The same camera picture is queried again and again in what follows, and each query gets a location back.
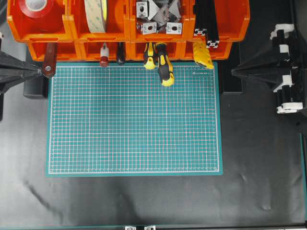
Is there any white red-tipped tool handle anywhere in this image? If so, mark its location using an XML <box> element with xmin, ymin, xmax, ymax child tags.
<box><xmin>99</xmin><ymin>42</ymin><xmax>109</xmax><ymax>67</ymax></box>

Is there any silver corner bracket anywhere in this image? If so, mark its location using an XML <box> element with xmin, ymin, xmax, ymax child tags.
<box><xmin>141</xmin><ymin>22</ymin><xmax>157</xmax><ymax>35</ymax></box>
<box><xmin>136</xmin><ymin>0</ymin><xmax>149</xmax><ymax>18</ymax></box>
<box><xmin>166</xmin><ymin>22</ymin><xmax>182</xmax><ymax>35</ymax></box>

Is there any small yellow black screwdriver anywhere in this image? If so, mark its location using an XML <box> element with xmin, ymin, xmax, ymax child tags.
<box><xmin>143</xmin><ymin>42</ymin><xmax>156</xmax><ymax>69</ymax></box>

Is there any silver bracket bottom edge right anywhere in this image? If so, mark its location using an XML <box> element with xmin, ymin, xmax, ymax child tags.
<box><xmin>144</xmin><ymin>225</ymin><xmax>156</xmax><ymax>230</ymax></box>

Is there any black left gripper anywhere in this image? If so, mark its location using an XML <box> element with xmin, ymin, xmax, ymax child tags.
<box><xmin>0</xmin><ymin>51</ymin><xmax>43</xmax><ymax>94</ymax></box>

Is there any grey corner brackets pile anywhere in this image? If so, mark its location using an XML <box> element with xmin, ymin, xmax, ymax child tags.
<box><xmin>146</xmin><ymin>0</ymin><xmax>181</xmax><ymax>26</ymax></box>

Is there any dark brown tool handle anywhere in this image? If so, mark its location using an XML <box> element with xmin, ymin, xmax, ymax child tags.
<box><xmin>116</xmin><ymin>42</ymin><xmax>126</xmax><ymax>66</ymax></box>

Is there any orange upper bin far left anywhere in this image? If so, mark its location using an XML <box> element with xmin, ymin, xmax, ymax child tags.
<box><xmin>7</xmin><ymin>0</ymin><xmax>72</xmax><ymax>43</ymax></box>

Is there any beige double-sided tape roll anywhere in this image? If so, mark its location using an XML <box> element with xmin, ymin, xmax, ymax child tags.
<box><xmin>84</xmin><ymin>0</ymin><xmax>108</xmax><ymax>33</ymax></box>

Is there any silver bracket bottom edge left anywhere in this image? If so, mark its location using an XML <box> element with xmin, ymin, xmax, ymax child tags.
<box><xmin>125</xmin><ymin>226</ymin><xmax>136</xmax><ymax>230</ymax></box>

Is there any silver bracket edge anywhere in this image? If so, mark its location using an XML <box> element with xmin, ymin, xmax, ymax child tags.
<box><xmin>125</xmin><ymin>226</ymin><xmax>136</xmax><ymax>230</ymax></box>
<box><xmin>144</xmin><ymin>225</ymin><xmax>156</xmax><ymax>230</ymax></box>

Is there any black aluminium extrusion right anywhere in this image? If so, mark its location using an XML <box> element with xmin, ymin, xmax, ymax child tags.
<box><xmin>206</xmin><ymin>0</ymin><xmax>220</xmax><ymax>48</ymax></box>

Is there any yellow utility knife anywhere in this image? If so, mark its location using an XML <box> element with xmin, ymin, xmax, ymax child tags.
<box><xmin>193</xmin><ymin>42</ymin><xmax>214</xmax><ymax>69</ymax></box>

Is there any orange upper bin far right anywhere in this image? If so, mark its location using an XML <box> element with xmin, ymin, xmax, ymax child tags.
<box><xmin>186</xmin><ymin>0</ymin><xmax>250</xmax><ymax>42</ymax></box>

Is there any green cutting mat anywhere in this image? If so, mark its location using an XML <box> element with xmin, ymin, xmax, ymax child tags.
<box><xmin>46</xmin><ymin>62</ymin><xmax>223</xmax><ymax>177</ymax></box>

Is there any red vinyl tape roll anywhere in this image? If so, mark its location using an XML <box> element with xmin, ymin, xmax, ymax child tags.
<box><xmin>18</xmin><ymin>0</ymin><xmax>63</xmax><ymax>33</ymax></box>

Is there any silver corner bracket top left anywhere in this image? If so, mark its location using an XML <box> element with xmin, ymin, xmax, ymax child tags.
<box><xmin>136</xmin><ymin>0</ymin><xmax>149</xmax><ymax>18</ymax></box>

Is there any brown wooden tool handle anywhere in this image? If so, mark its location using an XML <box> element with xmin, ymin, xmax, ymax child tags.
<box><xmin>42</xmin><ymin>43</ymin><xmax>58</xmax><ymax>78</ymax></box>

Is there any orange lower bin far left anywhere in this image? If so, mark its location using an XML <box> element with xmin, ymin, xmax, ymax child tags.
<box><xmin>27</xmin><ymin>42</ymin><xmax>82</xmax><ymax>61</ymax></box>

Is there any silver corner bracket bottom right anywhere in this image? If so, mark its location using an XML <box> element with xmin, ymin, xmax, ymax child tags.
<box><xmin>166</xmin><ymin>22</ymin><xmax>182</xmax><ymax>35</ymax></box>

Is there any orange bin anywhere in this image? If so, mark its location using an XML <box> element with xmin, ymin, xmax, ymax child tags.
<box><xmin>27</xmin><ymin>42</ymin><xmax>82</xmax><ymax>61</ymax></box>
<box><xmin>74</xmin><ymin>42</ymin><xmax>119</xmax><ymax>61</ymax></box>
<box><xmin>186</xmin><ymin>0</ymin><xmax>250</xmax><ymax>42</ymax></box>
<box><xmin>127</xmin><ymin>42</ymin><xmax>184</xmax><ymax>61</ymax></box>
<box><xmin>68</xmin><ymin>0</ymin><xmax>130</xmax><ymax>42</ymax></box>
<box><xmin>7</xmin><ymin>0</ymin><xmax>72</xmax><ymax>43</ymax></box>
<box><xmin>184</xmin><ymin>40</ymin><xmax>233</xmax><ymax>60</ymax></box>
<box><xmin>129</xmin><ymin>0</ymin><xmax>195</xmax><ymax>42</ymax></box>

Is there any black aluminium extrusion left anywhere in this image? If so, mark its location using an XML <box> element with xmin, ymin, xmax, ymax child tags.
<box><xmin>193</xmin><ymin>0</ymin><xmax>208</xmax><ymax>36</ymax></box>

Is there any large yellow black screwdriver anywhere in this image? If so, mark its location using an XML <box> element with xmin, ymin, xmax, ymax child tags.
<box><xmin>155</xmin><ymin>42</ymin><xmax>175</xmax><ymax>87</ymax></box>

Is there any orange lower bin far right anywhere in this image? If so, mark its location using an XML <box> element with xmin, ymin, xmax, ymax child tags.
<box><xmin>184</xmin><ymin>40</ymin><xmax>233</xmax><ymax>60</ymax></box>

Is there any black aluminium extrusion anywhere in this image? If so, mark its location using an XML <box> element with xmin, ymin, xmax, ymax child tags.
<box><xmin>206</xmin><ymin>0</ymin><xmax>220</xmax><ymax>48</ymax></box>
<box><xmin>193</xmin><ymin>0</ymin><xmax>208</xmax><ymax>36</ymax></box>

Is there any silver corner bracket bottom left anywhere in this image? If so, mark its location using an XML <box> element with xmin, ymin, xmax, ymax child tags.
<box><xmin>141</xmin><ymin>22</ymin><xmax>157</xmax><ymax>35</ymax></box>

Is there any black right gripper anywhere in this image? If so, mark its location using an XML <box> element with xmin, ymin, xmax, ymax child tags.
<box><xmin>231</xmin><ymin>23</ymin><xmax>307</xmax><ymax>114</ymax></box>

